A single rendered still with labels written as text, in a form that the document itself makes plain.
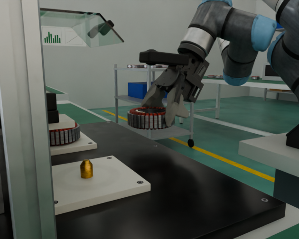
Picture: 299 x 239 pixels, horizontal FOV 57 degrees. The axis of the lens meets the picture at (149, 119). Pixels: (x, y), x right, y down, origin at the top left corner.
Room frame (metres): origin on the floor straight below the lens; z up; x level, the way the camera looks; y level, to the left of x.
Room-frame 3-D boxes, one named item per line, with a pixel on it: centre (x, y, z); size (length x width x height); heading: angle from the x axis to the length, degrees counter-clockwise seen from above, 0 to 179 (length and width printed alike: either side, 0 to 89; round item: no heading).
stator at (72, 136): (0.63, 0.22, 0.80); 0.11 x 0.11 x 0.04
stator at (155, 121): (0.64, 0.00, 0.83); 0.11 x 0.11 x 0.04
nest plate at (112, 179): (0.42, 0.10, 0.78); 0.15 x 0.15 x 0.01; 30
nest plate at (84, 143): (0.63, 0.22, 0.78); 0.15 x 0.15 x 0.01; 30
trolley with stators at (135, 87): (3.31, -0.04, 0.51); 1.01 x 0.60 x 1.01; 30
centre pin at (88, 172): (0.42, 0.10, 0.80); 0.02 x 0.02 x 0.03
